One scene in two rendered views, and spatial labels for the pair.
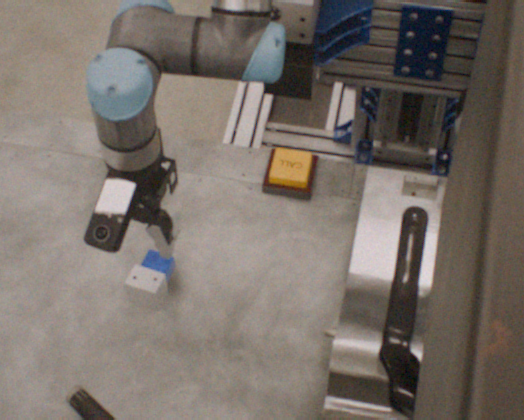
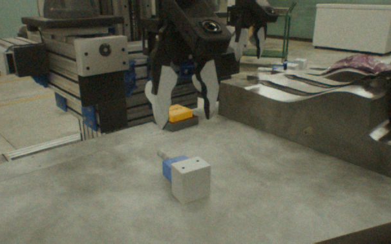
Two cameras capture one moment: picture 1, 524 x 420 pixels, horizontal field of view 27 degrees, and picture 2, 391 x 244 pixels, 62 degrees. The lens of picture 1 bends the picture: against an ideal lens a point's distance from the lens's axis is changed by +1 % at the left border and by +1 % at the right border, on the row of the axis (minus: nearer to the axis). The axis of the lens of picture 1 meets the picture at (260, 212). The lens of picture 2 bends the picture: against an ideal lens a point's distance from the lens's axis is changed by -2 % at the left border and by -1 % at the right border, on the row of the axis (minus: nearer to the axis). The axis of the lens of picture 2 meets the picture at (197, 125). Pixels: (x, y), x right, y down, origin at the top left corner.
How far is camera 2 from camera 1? 1.35 m
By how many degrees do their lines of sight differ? 52
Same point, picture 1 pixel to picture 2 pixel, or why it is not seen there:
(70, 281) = (119, 226)
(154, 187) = not seen: hidden behind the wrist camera
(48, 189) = (19, 199)
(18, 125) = not seen: outside the picture
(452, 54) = not seen: hidden behind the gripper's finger
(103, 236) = (216, 26)
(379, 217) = (254, 87)
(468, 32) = (175, 68)
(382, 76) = (145, 113)
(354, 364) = (371, 92)
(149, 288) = (202, 165)
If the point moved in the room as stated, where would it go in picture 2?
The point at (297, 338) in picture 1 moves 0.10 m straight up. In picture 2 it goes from (291, 155) to (296, 108)
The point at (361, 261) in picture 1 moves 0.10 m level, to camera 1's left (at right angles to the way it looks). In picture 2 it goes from (277, 97) to (256, 108)
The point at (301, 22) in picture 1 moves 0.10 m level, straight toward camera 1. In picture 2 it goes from (122, 52) to (147, 56)
